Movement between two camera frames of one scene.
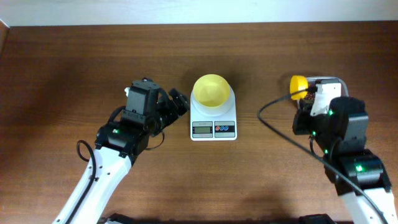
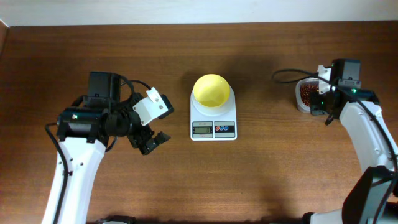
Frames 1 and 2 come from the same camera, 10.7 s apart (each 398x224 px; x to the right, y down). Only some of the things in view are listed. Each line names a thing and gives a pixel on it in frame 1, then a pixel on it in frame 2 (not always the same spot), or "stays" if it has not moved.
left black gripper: (163, 102) → (145, 132)
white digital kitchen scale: (214, 123) stays
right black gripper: (298, 121) → (315, 108)
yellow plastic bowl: (211, 90) stays
